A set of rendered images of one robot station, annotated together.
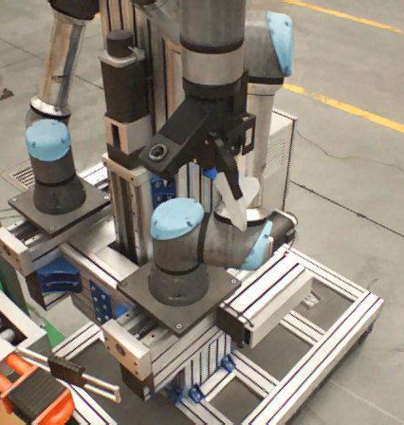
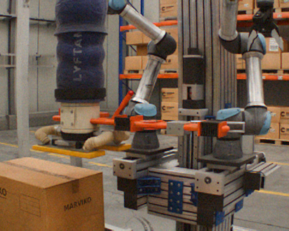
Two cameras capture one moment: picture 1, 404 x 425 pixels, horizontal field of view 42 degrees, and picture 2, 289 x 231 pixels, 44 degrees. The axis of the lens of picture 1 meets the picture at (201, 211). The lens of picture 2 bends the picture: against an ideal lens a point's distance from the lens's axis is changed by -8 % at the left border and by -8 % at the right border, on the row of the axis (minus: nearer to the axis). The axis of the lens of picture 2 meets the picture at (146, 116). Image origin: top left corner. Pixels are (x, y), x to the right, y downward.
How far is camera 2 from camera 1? 1.18 m
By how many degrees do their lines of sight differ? 34
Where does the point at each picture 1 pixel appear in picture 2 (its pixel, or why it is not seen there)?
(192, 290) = (238, 150)
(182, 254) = (235, 126)
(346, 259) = not seen: outside the picture
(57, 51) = (149, 73)
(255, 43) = not seen: hidden behind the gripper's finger
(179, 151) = (264, 14)
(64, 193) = (152, 136)
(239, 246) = (260, 117)
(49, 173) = not seen: hidden behind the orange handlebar
